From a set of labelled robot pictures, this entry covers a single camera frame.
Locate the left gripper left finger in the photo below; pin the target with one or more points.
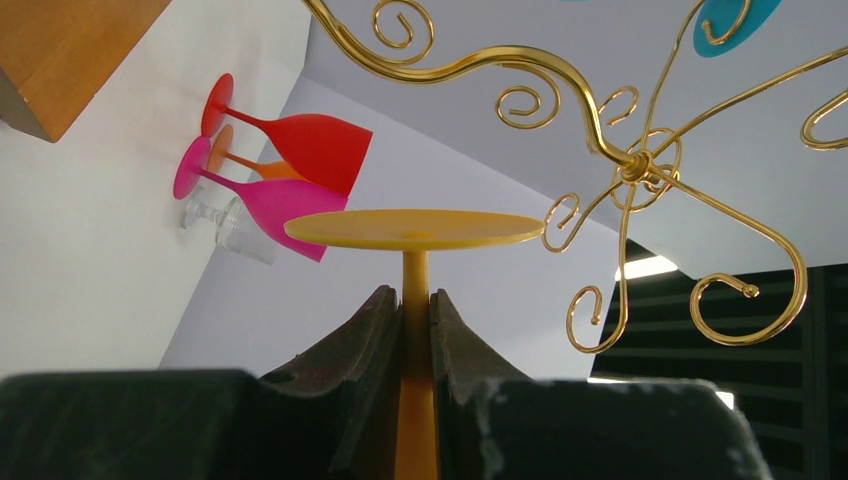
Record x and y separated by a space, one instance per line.
203 423

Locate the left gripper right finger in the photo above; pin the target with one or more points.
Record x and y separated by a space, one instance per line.
495 422

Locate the yellow wine glass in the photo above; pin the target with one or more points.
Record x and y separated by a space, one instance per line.
415 233

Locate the clear patterned wine glass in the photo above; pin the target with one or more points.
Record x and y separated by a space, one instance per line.
235 228

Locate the magenta wine glass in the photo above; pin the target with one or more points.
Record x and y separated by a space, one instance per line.
271 203

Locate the orange wine glass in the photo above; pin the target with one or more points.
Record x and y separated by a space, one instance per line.
219 153

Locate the red wine glass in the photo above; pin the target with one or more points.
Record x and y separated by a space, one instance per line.
325 150

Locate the blue wine glass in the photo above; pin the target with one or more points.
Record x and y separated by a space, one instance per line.
709 28

